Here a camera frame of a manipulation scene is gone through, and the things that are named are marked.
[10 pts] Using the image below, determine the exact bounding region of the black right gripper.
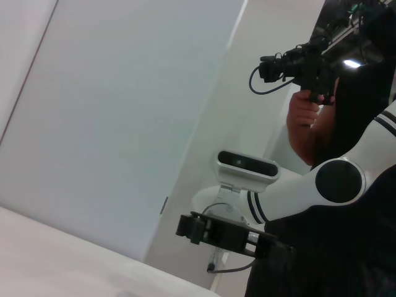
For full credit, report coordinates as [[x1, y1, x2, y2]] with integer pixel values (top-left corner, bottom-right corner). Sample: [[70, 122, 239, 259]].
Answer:
[[176, 211, 298, 260]]

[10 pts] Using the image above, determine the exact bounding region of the black video camera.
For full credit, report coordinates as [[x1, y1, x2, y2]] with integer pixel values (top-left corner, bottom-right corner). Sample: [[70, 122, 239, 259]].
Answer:
[[259, 41, 341, 105]]

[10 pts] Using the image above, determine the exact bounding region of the bare person forearm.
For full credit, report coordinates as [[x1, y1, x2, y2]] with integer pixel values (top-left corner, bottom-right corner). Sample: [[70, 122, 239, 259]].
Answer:
[[286, 77, 341, 168]]

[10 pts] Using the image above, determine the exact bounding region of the bare person hand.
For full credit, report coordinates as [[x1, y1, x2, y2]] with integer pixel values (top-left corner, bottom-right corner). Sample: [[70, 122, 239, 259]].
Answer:
[[286, 90, 326, 127]]

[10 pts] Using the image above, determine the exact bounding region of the person in black clothing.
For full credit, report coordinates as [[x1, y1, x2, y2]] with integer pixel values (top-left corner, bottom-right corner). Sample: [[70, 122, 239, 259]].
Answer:
[[244, 55, 396, 297]]

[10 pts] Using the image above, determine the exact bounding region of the right gripper cable with plug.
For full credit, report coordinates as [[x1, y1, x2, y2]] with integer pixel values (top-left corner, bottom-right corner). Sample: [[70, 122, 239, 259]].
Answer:
[[205, 246, 259, 275]]

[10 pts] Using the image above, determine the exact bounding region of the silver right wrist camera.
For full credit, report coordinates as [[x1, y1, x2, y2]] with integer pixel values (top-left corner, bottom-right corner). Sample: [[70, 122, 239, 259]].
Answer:
[[215, 150, 281, 199]]

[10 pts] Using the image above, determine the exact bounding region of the thin blue camera cable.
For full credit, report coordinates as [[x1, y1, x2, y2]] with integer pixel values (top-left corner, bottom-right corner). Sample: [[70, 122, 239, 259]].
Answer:
[[249, 66, 295, 95]]

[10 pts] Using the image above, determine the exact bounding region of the aluminium profile rail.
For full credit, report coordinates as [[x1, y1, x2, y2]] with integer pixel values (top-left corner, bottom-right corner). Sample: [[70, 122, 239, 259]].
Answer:
[[327, 12, 369, 44]]

